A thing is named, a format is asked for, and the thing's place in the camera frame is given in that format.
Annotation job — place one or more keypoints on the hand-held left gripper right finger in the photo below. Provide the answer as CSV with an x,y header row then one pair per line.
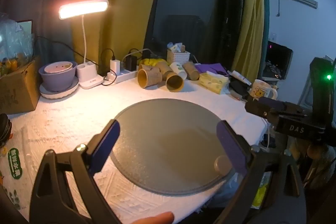
x,y
232,146

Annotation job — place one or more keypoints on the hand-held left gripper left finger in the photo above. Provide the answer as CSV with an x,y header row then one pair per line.
x,y
105,146

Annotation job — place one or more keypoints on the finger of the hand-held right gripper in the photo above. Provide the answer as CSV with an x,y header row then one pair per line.
x,y
258,109
275,103

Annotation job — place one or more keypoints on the person's right forearm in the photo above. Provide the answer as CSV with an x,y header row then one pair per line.
x,y
324,171

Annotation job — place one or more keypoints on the wide brown paper cup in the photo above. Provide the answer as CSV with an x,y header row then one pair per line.
x,y
151,78

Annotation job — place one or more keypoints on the white paper cup green print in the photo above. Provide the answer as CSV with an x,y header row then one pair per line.
x,y
178,69

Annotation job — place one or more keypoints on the person's right hand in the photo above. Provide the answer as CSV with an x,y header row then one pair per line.
x,y
313,151

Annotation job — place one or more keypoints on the person's left hand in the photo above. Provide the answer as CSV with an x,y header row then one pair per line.
x,y
155,218

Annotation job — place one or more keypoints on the white mug yellow bear print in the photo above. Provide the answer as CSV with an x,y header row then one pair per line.
x,y
260,90

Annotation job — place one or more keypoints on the small grey round object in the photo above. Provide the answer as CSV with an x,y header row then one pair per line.
x,y
221,164

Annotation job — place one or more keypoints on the black wallet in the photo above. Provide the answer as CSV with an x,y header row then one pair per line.
x,y
237,87

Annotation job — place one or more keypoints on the white tube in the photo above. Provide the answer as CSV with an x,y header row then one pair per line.
x,y
239,75

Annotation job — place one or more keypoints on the dark monitor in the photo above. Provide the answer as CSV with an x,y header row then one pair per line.
x,y
278,56

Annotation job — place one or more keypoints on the white textured tablecloth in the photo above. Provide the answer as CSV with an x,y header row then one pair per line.
x,y
65,119

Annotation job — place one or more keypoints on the yellow tissue pack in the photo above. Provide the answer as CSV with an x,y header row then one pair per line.
x,y
214,82

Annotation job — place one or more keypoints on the yellow packet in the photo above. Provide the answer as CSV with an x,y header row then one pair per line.
x,y
260,193

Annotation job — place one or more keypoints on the purple cloth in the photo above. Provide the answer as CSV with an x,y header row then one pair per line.
x,y
210,67

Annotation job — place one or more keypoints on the round grey mat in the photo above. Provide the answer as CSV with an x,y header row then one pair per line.
x,y
168,129

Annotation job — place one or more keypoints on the white power strip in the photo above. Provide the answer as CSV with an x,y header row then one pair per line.
x,y
126,76

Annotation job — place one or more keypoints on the white round plate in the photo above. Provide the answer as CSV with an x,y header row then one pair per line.
x,y
52,95

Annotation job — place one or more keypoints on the purple bowl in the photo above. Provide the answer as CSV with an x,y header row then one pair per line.
x,y
57,81

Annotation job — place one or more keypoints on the white charger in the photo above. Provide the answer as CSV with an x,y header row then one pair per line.
x,y
115,66

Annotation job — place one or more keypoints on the black charger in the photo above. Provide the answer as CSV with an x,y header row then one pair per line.
x,y
130,63

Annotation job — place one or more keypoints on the small white bowl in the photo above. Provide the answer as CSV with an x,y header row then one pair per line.
x,y
57,67

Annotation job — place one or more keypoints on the white woven basket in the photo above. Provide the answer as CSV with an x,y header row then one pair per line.
x,y
179,56

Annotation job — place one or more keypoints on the yellow cloth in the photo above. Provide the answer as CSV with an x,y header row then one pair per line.
x,y
155,61

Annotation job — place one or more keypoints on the teal curtain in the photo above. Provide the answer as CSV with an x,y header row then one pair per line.
x,y
265,3

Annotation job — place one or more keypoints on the black round object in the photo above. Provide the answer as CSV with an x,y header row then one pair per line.
x,y
4,129

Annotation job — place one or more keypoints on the cardboard box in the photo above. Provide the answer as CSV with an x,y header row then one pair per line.
x,y
18,92

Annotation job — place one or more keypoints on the packets in basket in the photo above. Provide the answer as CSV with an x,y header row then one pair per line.
x,y
176,47

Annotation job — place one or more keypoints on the clear plastic bag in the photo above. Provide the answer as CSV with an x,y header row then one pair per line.
x,y
13,40

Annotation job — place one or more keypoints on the white desk lamp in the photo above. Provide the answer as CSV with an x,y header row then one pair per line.
x,y
84,7

